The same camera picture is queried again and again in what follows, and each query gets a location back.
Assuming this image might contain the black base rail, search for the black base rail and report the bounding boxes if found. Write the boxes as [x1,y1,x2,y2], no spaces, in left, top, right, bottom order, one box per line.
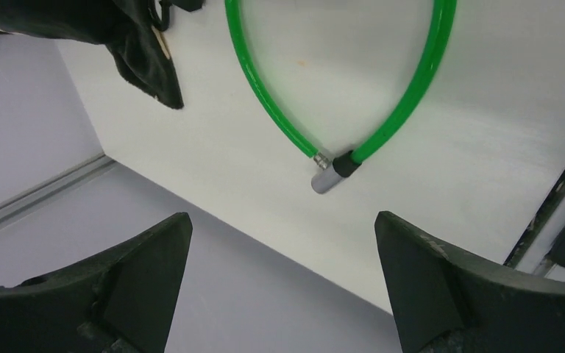
[504,126,565,286]

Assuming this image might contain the green cable lock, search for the green cable lock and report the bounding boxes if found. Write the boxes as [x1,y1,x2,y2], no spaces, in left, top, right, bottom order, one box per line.
[224,0,458,195]

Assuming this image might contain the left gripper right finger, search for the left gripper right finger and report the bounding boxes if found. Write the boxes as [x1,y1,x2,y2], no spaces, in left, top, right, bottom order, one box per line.
[374,211,565,352]

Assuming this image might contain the black padlock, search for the black padlock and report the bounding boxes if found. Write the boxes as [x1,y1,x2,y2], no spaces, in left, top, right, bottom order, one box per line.
[148,0,205,32]

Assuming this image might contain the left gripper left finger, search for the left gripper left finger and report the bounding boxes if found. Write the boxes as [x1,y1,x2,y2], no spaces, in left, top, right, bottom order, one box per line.
[0,213,193,352]

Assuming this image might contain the black floral pillow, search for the black floral pillow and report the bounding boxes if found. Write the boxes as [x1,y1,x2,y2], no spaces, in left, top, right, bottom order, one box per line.
[0,1,184,110]

